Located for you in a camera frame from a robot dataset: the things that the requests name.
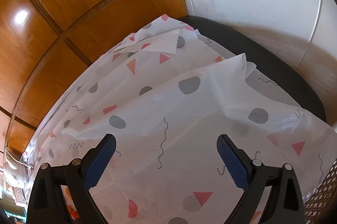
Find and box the wooden wall cabinet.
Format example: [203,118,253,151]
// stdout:
[1,0,187,158]

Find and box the white patterned tablecloth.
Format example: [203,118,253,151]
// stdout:
[23,15,336,223]

